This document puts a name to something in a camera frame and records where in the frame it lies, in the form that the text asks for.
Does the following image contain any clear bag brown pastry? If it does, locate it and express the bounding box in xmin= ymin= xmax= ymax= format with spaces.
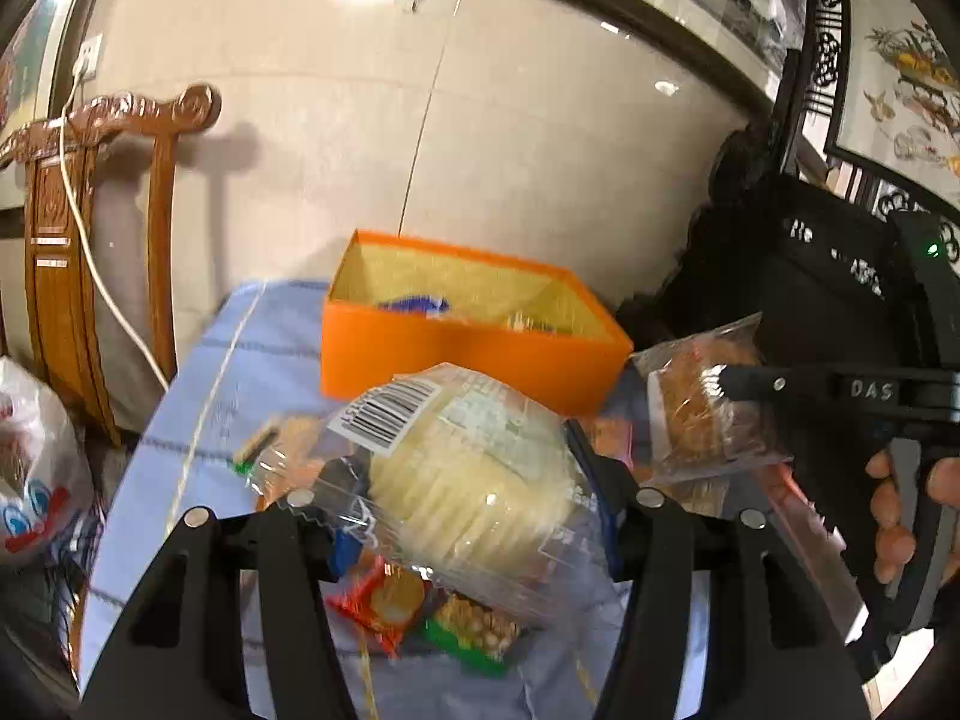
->
xmin=631 ymin=314 xmax=789 ymax=483

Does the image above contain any clear bag of wafers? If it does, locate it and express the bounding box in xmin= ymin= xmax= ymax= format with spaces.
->
xmin=243 ymin=364 xmax=602 ymax=626

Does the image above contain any blue snack packet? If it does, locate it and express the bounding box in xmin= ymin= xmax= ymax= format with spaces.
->
xmin=377 ymin=294 xmax=451 ymax=317

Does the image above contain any person's right hand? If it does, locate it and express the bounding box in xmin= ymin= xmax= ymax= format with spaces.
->
xmin=866 ymin=450 xmax=960 ymax=585

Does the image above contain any white plastic shopping bag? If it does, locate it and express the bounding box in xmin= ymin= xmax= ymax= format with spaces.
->
xmin=2 ymin=356 xmax=94 ymax=569

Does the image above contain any red sausage stick packet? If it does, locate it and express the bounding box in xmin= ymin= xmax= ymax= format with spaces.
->
xmin=325 ymin=556 xmax=430 ymax=658

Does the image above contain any dark carved wooden furniture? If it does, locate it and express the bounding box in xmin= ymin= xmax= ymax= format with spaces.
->
xmin=613 ymin=0 xmax=960 ymax=361

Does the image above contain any cracker packet green end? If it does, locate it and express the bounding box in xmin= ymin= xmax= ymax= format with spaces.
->
xmin=233 ymin=415 xmax=322 ymax=476

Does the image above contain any framed bird painting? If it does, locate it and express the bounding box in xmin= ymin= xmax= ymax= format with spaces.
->
xmin=835 ymin=0 xmax=958 ymax=206

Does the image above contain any blue checked tablecloth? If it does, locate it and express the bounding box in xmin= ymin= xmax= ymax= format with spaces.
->
xmin=78 ymin=280 xmax=630 ymax=718

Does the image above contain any orange cardboard box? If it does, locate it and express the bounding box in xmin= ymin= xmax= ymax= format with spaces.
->
xmin=319 ymin=231 xmax=633 ymax=416

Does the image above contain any carved brown wooden chair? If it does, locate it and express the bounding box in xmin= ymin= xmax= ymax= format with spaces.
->
xmin=2 ymin=83 xmax=221 ymax=445

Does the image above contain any red framed painting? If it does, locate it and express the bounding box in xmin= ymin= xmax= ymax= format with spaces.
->
xmin=2 ymin=0 xmax=75 ymax=140

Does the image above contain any white power cable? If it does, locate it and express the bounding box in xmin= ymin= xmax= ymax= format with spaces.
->
xmin=56 ymin=58 xmax=171 ymax=392

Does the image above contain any white wall socket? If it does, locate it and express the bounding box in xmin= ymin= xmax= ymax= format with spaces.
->
xmin=73 ymin=34 xmax=103 ymax=82

